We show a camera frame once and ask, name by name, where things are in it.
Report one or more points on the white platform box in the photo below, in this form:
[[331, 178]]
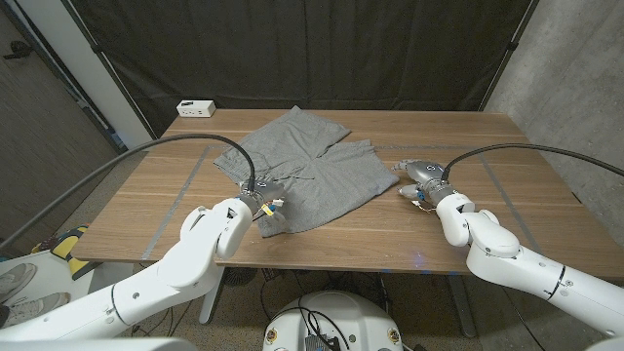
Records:
[[107, 273]]

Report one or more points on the brown wooden door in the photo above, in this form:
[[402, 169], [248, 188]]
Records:
[[39, 122]]

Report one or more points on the white robot torso base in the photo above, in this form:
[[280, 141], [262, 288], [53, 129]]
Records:
[[361, 317]]

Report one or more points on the white table leg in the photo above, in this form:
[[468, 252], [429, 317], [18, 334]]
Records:
[[212, 302]]

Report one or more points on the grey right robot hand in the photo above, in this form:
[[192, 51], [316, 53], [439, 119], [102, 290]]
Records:
[[429, 178]]

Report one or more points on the grey fabric shorts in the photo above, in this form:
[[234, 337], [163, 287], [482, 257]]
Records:
[[317, 170]]

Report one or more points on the white sneaker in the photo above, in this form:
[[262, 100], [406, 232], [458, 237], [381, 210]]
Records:
[[39, 307], [14, 278]]

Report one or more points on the small black fan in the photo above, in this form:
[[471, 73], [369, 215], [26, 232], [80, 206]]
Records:
[[239, 276]]

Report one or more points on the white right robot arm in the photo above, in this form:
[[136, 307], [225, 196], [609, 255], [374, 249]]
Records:
[[512, 263]]

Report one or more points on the black backdrop curtain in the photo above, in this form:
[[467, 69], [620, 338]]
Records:
[[292, 49]]

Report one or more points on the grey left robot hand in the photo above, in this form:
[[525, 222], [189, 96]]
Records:
[[265, 192]]

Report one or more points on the white right shoulder shell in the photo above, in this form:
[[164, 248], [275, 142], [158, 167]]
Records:
[[607, 345]]

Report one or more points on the white power strip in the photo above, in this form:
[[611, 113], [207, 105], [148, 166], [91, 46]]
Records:
[[195, 108]]

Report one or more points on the black backdrop stand pole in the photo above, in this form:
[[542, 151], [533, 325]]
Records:
[[511, 47], [97, 51]]

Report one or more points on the grey electronics box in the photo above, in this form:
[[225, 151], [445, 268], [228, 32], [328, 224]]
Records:
[[322, 342]]

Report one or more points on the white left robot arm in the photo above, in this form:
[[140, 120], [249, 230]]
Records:
[[170, 278]]

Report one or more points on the white left shoulder shell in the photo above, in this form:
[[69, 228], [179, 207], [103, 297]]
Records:
[[97, 345]]

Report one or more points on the grey table leg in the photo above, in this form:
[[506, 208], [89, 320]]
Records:
[[460, 307]]

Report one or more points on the yellow and black shoe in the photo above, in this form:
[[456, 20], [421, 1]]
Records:
[[66, 246]]

